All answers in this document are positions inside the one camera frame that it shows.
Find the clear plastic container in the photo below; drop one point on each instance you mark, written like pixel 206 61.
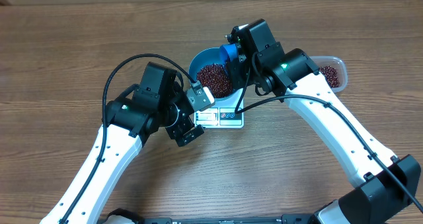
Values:
pixel 334 70

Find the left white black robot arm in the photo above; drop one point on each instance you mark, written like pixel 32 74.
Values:
pixel 157 101

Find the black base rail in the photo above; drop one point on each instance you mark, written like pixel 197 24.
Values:
pixel 124 216

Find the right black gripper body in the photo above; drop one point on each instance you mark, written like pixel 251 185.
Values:
pixel 242 71

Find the blue plastic measuring scoop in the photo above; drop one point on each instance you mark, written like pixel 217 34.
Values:
pixel 228 52

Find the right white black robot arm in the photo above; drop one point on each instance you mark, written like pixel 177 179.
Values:
pixel 383 184

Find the teal metal bowl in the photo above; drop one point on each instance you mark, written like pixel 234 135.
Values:
pixel 205 57

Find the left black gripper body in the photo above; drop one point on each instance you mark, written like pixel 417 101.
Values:
pixel 176 123

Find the red adzuki beans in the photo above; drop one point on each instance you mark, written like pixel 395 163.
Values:
pixel 215 78

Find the white digital kitchen scale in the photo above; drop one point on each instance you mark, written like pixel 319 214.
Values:
pixel 222 115

